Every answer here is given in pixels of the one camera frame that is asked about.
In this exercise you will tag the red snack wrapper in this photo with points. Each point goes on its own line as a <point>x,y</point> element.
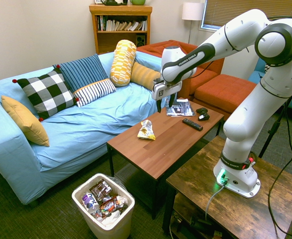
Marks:
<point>109,204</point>

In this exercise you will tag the black game controller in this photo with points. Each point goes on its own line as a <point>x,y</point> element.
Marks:
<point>202,114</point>

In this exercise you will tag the black white checkered pillow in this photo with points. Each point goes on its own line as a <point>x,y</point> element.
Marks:
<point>47,93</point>

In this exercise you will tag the plain mustard pillow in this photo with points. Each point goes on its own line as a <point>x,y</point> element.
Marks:
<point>26,122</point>

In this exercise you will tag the blue striped pillow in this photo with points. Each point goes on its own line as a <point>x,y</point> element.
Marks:
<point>82,71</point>

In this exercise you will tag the magazine under dark one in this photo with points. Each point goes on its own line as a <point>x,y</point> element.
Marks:
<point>183,115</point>

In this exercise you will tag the power strip under table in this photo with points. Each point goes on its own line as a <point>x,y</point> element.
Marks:
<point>198,222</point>

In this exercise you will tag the hint water bottle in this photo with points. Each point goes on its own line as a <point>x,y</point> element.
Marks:
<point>90,203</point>

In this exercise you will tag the dark brown snack wrapper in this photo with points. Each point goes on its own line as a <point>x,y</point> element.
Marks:
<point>101,189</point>

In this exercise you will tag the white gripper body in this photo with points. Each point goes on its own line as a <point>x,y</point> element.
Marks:
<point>168,89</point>

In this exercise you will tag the crumpled white paper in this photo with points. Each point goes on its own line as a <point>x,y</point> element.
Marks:
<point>111,216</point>

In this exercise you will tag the light blue sofa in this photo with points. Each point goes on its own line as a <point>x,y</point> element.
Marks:
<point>86,129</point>

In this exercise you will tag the row of books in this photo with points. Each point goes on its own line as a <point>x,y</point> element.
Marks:
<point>122,25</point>

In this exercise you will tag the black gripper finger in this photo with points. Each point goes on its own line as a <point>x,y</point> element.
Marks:
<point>159,105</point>
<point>172,100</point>

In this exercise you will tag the mustard striped pillow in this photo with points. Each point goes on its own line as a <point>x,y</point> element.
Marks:
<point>144,74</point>

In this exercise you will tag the yellow white patterned bolster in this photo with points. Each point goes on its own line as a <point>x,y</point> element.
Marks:
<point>123,62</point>

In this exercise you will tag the white plastic trash bin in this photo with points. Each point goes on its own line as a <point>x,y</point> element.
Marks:
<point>106,227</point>

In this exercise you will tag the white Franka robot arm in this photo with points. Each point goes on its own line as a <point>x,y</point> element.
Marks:
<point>237,119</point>

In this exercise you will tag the wooden coffee table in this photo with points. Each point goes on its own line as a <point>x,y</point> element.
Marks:
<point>168,142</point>

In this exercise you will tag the orange armchair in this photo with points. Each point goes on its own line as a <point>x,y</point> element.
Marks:
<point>210,71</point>

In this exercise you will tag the black camera tripod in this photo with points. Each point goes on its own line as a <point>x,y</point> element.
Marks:
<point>272,130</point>

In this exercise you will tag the yellow chip bag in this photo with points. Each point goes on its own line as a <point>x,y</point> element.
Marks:
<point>146,130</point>

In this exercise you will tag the floor vent grille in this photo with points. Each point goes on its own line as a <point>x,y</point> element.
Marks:
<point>126,174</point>

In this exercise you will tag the dark cover business magazine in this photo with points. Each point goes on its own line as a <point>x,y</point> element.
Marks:
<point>181,108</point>

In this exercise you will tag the white shade floor lamp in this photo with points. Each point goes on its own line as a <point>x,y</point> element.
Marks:
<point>192,11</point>

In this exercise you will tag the green pot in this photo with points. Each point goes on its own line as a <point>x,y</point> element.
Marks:
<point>137,2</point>

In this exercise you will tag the black white shelf ornament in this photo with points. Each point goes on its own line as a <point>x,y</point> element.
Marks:
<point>111,2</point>

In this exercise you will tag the wooden bookshelf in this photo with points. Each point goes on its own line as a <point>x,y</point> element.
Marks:
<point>116,41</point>

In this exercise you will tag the window blinds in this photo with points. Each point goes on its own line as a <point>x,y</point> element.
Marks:
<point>260,8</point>

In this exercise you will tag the orange ottoman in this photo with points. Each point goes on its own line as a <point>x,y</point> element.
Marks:
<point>223,92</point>

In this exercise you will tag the white navy striped pillow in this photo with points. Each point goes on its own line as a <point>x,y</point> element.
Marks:
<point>94,92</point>

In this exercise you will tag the rustic dark wood table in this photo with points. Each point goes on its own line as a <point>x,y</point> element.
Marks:
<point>235,214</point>

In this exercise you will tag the small black speaker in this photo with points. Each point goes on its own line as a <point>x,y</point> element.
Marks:
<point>140,40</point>

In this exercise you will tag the black remote control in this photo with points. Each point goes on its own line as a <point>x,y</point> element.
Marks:
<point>192,124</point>

